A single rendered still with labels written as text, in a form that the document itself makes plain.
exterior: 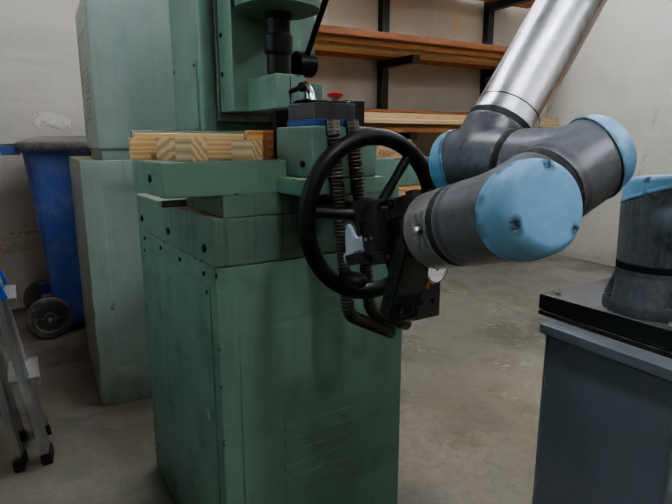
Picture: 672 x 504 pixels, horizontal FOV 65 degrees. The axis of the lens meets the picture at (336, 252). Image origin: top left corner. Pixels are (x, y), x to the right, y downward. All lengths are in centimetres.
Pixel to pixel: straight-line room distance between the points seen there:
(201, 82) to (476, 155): 81
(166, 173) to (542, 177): 62
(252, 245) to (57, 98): 252
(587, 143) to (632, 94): 391
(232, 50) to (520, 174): 87
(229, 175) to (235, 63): 36
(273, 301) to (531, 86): 60
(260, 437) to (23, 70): 268
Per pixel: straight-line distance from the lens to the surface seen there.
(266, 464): 117
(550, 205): 51
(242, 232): 98
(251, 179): 98
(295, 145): 98
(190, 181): 94
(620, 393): 118
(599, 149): 60
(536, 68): 74
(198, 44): 133
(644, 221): 116
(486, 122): 69
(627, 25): 461
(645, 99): 444
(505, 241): 49
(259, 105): 120
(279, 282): 103
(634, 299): 118
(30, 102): 340
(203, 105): 132
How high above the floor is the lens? 93
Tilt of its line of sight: 12 degrees down
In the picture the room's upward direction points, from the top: straight up
